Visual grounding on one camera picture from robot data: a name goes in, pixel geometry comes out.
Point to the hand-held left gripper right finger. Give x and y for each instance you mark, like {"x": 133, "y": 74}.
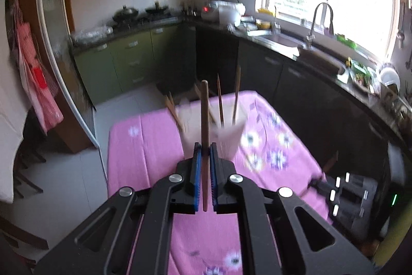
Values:
{"x": 213, "y": 176}

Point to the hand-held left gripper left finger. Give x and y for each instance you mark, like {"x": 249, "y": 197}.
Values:
{"x": 198, "y": 176}

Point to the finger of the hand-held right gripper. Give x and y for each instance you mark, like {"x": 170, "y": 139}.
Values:
{"x": 320, "y": 186}

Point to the white plastic utensil holder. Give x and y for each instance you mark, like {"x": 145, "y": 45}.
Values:
{"x": 228, "y": 136}

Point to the dark brown chopstick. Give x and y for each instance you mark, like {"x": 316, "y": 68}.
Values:
{"x": 204, "y": 120}

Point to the bunch of wooden chopsticks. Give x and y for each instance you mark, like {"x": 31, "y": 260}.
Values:
{"x": 220, "y": 101}

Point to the pink floral tablecloth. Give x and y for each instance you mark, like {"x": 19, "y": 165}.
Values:
{"x": 144, "y": 146}

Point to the dark kitchen cabinets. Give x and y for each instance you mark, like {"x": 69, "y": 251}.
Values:
{"x": 305, "y": 94}

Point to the plate with food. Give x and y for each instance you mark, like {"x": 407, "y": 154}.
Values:
{"x": 363, "y": 77}

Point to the stack of white plates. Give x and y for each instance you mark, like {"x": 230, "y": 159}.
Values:
{"x": 390, "y": 77}

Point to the green kitchen cabinets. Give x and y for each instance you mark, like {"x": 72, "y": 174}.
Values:
{"x": 128, "y": 59}

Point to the green packets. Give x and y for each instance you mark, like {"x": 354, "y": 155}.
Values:
{"x": 347, "y": 40}

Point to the steel sink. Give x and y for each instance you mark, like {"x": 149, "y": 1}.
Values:
{"x": 280, "y": 41}

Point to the yellow bowl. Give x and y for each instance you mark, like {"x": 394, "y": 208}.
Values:
{"x": 264, "y": 25}

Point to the tall steel faucet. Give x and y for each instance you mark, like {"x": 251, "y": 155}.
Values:
{"x": 317, "y": 23}

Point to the white rice cooker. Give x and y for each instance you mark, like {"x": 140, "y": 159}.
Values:
{"x": 212, "y": 12}

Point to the gas stove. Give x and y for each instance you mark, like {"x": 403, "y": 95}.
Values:
{"x": 144, "y": 20}

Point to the dark wooden chair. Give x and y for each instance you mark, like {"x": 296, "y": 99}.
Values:
{"x": 30, "y": 159}

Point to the clear plastic bag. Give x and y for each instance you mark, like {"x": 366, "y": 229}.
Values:
{"x": 91, "y": 34}

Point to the black wok with lid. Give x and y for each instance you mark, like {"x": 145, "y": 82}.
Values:
{"x": 125, "y": 13}

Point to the red checked apron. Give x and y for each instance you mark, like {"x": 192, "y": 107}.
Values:
{"x": 35, "y": 78}

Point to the white table cloth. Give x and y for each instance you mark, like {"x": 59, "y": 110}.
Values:
{"x": 9, "y": 101}

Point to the sliding door frame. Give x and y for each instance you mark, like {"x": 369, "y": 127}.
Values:
{"x": 61, "y": 46}

